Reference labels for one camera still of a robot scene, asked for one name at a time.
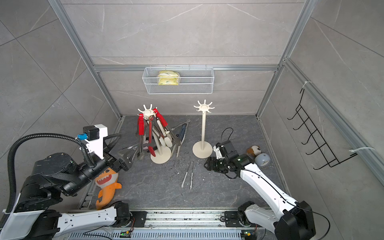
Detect cream utensil stand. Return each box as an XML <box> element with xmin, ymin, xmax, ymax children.
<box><xmin>137</xmin><ymin>105</ymin><xmax>173</xmax><ymax>164</ymax></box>
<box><xmin>193</xmin><ymin>100</ymin><xmax>215</xmax><ymax>159</ymax></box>

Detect slim white tongs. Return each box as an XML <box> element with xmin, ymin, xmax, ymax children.
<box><xmin>181</xmin><ymin>161</ymin><xmax>195</xmax><ymax>190</ymax></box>

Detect red sleeved steel tongs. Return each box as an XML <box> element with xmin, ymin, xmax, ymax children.
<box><xmin>137</xmin><ymin>114</ymin><xmax>145</xmax><ymax>160</ymax></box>

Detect long steel white tongs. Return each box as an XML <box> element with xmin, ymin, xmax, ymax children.
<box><xmin>153</xmin><ymin>121</ymin><xmax>167</xmax><ymax>147</ymax></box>

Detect blue handled cream tongs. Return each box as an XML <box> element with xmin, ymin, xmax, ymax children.
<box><xmin>173</xmin><ymin>122</ymin><xmax>189</xmax><ymax>158</ymax></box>

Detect red handled steel tongs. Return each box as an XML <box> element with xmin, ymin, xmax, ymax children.
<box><xmin>153</xmin><ymin>108</ymin><xmax>181</xmax><ymax>146</ymax></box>

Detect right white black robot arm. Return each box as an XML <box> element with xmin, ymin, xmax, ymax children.
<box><xmin>204</xmin><ymin>141</ymin><xmax>316</xmax><ymax>240</ymax></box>

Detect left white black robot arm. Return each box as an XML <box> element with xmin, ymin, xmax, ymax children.
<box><xmin>1</xmin><ymin>133</ymin><xmax>131</xmax><ymax>240</ymax></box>

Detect red pink paw tongs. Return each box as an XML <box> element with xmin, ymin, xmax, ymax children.
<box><xmin>123</xmin><ymin>144</ymin><xmax>139</xmax><ymax>150</ymax></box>

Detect orange monster plush toy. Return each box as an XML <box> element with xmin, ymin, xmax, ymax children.
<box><xmin>95</xmin><ymin>168</ymin><xmax>122</xmax><ymax>210</ymax></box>

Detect brown white plush toy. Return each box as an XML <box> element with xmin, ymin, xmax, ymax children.
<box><xmin>246</xmin><ymin>146</ymin><xmax>262</xmax><ymax>158</ymax></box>

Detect grey blue dome toy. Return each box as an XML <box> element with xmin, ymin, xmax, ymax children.
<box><xmin>255</xmin><ymin>153</ymin><xmax>271</xmax><ymax>168</ymax></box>

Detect yellow packet in basket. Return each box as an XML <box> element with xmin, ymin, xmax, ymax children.
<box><xmin>157</xmin><ymin>71</ymin><xmax>180</xmax><ymax>86</ymax></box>

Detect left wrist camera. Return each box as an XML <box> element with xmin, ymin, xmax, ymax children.
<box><xmin>77</xmin><ymin>124</ymin><xmax>108</xmax><ymax>160</ymax></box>

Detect steel tongs with ring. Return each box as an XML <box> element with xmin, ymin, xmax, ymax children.
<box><xmin>171</xmin><ymin>119</ymin><xmax>191</xmax><ymax>131</ymax></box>

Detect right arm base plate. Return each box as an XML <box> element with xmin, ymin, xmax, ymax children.
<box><xmin>220</xmin><ymin>211</ymin><xmax>251</xmax><ymax>228</ymax></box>

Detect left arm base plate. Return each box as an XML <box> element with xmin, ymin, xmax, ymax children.
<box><xmin>121</xmin><ymin>211</ymin><xmax>148</xmax><ymax>228</ymax></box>

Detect white wire mesh basket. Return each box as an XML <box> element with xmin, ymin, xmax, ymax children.
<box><xmin>142</xmin><ymin>67</ymin><xmax>215</xmax><ymax>95</ymax></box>

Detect black wire wall hook rack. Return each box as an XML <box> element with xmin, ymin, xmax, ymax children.
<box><xmin>287</xmin><ymin>89</ymin><xmax>358</xmax><ymax>171</ymax></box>

